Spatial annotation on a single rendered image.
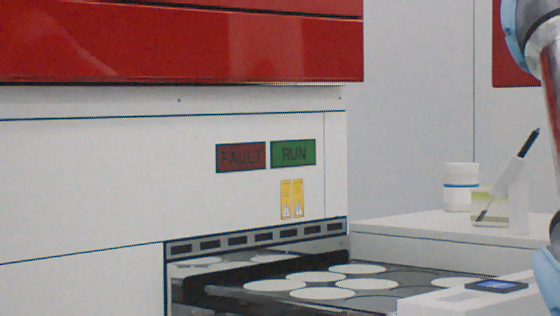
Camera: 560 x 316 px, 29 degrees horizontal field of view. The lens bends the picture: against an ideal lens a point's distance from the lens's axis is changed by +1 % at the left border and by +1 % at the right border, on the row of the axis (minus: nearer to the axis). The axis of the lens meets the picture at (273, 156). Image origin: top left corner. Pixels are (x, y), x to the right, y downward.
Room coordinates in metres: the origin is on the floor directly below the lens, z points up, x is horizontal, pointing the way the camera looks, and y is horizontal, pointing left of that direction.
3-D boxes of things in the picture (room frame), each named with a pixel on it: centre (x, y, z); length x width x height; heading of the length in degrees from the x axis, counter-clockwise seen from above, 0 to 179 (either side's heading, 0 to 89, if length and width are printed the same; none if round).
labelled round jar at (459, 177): (2.20, -0.38, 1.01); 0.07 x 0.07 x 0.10
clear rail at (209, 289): (1.60, -0.02, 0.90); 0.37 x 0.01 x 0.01; 46
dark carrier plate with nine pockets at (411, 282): (1.73, -0.15, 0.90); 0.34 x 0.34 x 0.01; 46
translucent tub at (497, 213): (1.95, -0.40, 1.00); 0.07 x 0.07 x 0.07; 55
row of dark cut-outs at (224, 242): (1.87, 0.02, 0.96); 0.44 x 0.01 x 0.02; 136
